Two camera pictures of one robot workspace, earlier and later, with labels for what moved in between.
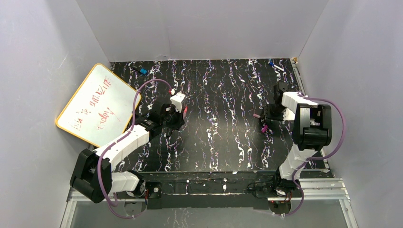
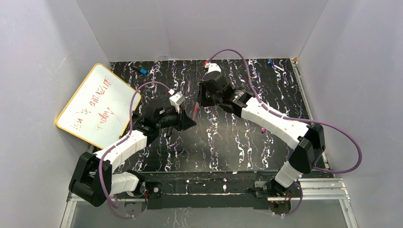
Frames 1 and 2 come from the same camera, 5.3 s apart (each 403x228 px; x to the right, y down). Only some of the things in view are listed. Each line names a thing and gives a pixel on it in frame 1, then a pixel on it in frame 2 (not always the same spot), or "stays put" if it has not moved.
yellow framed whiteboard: x=101 y=107 stays put
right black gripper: x=272 y=114 to x=204 y=95
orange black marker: x=168 y=131 stays put
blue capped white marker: x=272 y=63 stays put
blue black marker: x=142 y=71 stays put
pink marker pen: x=185 y=111 to x=195 y=110
